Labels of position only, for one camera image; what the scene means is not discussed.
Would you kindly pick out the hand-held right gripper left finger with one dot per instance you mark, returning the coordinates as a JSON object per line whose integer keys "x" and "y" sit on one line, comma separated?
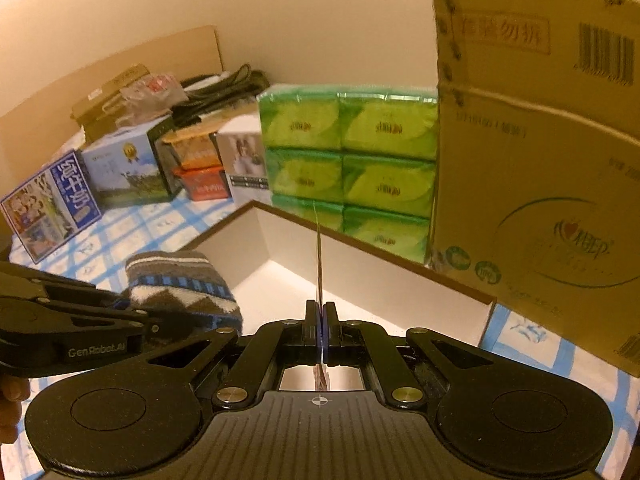
{"x": 311, "y": 325}

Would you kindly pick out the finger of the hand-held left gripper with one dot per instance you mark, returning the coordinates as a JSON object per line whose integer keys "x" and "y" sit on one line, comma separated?
{"x": 100, "y": 320}
{"x": 50, "y": 287}

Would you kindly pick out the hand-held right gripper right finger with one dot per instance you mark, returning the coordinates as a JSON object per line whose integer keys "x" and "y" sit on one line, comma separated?
{"x": 331, "y": 325}

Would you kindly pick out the thin reddish sheet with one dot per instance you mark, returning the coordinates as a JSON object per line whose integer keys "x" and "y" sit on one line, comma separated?
{"x": 318, "y": 260}

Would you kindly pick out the brown box white inside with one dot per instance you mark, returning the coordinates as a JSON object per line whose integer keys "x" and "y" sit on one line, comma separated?
{"x": 280, "y": 260}

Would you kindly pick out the patterned knit sock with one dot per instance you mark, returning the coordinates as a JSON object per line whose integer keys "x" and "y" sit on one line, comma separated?
{"x": 180, "y": 280}

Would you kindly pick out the person's left hand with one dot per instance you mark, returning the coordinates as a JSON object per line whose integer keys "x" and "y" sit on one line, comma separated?
{"x": 10, "y": 400}

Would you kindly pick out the blue milk carton box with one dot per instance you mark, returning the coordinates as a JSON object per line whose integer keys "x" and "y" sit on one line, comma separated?
{"x": 50, "y": 200}

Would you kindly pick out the blue checked bed sheet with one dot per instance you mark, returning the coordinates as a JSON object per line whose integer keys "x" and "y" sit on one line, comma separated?
{"x": 165, "y": 220}

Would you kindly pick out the blue green landscape box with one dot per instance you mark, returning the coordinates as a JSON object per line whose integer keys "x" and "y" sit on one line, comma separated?
{"x": 125, "y": 170}

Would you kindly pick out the stack of green tissue packs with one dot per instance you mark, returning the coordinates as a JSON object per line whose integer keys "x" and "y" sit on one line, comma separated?
{"x": 345, "y": 160}

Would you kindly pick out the white photo print box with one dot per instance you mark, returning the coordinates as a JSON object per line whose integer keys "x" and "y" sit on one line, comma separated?
{"x": 242, "y": 160}

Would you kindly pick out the olive cardboard box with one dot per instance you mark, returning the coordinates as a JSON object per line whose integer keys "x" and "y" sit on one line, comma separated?
{"x": 92, "y": 110}

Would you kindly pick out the orange snack box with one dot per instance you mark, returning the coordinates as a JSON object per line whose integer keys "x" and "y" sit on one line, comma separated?
{"x": 195, "y": 152}

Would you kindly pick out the clear plastic bag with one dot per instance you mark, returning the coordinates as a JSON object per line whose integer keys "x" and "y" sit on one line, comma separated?
{"x": 150, "y": 92}

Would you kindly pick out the beige headboard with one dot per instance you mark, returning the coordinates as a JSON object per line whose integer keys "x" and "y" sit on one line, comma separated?
{"x": 100, "y": 60}

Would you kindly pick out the large cardboard box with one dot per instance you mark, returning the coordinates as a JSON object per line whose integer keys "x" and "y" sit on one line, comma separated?
{"x": 525, "y": 160}

